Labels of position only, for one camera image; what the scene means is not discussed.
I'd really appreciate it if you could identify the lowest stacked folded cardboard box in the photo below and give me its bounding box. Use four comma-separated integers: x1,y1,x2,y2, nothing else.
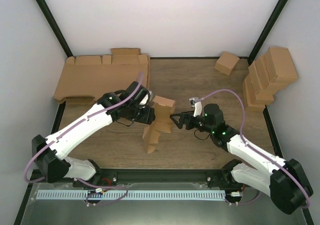
242,74,265,112

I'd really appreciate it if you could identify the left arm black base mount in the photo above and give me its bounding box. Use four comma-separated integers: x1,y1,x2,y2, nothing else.
73,168,118,189

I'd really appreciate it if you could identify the left black frame post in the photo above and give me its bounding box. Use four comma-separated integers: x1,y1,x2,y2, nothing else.
35,0,74,58

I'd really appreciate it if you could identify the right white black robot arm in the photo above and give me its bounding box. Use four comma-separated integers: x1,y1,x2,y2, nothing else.
170,102,314,215

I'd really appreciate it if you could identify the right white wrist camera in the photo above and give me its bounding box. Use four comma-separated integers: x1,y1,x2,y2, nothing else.
189,97,203,117

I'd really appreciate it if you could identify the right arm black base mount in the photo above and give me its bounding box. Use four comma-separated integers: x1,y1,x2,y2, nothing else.
205,159,243,190

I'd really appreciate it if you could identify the right black frame post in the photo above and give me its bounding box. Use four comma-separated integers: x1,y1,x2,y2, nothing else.
247,0,289,65

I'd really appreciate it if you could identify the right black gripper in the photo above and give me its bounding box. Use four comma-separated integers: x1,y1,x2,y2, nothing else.
170,111,214,134

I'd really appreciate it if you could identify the purple cable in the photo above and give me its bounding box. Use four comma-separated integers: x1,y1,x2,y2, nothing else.
197,89,312,210
23,71,145,208

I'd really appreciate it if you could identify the black aluminium frame rail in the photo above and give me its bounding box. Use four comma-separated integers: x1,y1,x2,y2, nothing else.
26,167,236,184

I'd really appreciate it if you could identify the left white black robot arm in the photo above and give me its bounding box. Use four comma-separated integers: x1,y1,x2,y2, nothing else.
31,81,156,187

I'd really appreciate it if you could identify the light blue slotted cable duct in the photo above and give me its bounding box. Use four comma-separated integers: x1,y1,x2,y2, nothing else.
36,189,226,201

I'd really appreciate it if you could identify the small folded cardboard box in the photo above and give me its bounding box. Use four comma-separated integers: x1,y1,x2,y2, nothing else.
213,51,240,76

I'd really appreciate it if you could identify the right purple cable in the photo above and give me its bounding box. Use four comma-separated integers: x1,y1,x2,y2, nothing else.
197,89,312,210

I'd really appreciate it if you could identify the black frame post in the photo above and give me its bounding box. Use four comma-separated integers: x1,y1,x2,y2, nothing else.
247,0,289,65
35,0,74,58

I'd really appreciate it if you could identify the stack of flat cardboard sheets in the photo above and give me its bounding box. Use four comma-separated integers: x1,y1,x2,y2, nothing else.
53,48,150,104

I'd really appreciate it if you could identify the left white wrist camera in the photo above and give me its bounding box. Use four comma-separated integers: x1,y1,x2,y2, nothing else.
139,90,153,107

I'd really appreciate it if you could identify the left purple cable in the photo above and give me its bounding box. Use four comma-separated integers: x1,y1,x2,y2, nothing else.
23,71,145,208

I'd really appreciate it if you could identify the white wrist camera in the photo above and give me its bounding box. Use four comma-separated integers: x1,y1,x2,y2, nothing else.
139,90,153,107
189,97,203,117

